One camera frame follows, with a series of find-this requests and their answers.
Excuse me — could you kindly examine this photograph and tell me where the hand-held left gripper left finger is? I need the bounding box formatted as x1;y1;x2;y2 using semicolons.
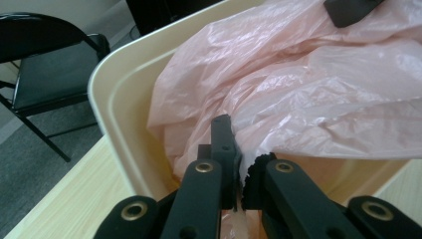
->
198;114;242;212

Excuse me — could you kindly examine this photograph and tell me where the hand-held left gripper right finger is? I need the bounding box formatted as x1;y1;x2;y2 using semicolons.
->
242;152;279;212

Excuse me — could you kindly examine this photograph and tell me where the pink plastic bag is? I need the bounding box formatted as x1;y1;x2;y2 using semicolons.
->
146;0;422;239

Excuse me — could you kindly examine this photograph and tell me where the cream plastic bin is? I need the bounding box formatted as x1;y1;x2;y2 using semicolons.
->
87;0;412;213

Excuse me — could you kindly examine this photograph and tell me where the dark furniture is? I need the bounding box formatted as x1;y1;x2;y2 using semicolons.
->
124;0;228;37

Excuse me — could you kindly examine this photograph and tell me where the black folding chair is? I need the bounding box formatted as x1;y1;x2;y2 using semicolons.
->
0;12;112;163

